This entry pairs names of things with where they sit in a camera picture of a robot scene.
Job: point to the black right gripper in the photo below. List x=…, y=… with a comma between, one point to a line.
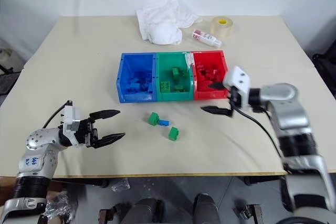
x=234, y=98

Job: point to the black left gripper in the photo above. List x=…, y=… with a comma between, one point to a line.
x=86, y=133

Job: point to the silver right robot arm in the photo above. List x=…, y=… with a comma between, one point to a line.
x=291, y=119

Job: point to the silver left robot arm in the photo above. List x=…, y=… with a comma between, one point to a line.
x=36, y=155

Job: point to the red toy block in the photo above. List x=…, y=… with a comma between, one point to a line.
x=215, y=75
x=202, y=68

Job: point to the red plastic bin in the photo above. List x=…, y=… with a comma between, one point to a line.
x=210, y=58

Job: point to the tall green toy block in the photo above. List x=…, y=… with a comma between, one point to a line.
x=176, y=74

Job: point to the white paper label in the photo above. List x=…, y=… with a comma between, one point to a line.
x=188, y=58

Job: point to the green studded toy block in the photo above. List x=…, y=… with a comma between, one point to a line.
x=166, y=87

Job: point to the small blue toy block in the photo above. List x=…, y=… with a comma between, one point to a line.
x=164, y=122

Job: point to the small clear plastic wrap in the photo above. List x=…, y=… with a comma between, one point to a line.
x=120, y=185

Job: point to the green plastic bin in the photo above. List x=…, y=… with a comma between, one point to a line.
x=168, y=62

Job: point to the small white bottle red label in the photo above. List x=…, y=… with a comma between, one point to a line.
x=206, y=37

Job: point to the blue plastic bin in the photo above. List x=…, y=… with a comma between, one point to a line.
x=136, y=64

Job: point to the clear tape roll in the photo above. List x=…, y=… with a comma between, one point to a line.
x=221, y=28

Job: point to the dark rounded robot leg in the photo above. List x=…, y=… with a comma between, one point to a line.
x=206, y=209
x=145, y=212

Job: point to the crumpled white cloth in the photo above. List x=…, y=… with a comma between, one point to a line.
x=162, y=22

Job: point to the crumpled clear plastic wrap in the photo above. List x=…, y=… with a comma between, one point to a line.
x=59, y=208

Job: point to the black chair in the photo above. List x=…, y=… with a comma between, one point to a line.
x=6, y=77

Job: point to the black equipment stand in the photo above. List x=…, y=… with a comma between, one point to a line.
x=325, y=64

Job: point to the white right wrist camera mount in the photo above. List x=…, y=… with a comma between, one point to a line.
x=237, y=79

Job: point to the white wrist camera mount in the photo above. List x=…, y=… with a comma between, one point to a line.
x=70, y=119
x=237, y=79

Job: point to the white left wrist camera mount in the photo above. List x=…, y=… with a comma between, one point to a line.
x=70, y=119

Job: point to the dark metal bracket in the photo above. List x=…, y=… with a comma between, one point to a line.
x=249, y=211
x=110, y=213

